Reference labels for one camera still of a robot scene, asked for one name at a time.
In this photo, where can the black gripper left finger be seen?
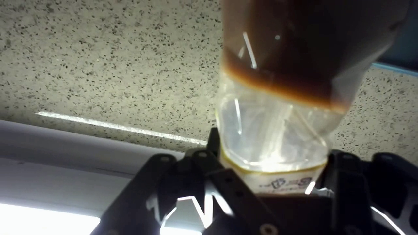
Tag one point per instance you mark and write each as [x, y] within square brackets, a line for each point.
[196, 174]

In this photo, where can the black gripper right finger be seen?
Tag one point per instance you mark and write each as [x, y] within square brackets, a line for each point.
[357, 187]

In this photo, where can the small brown sauce bottle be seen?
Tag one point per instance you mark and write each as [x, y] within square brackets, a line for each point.
[282, 86]

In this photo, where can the dark blue bowl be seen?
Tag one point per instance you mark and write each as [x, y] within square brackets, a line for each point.
[405, 39]

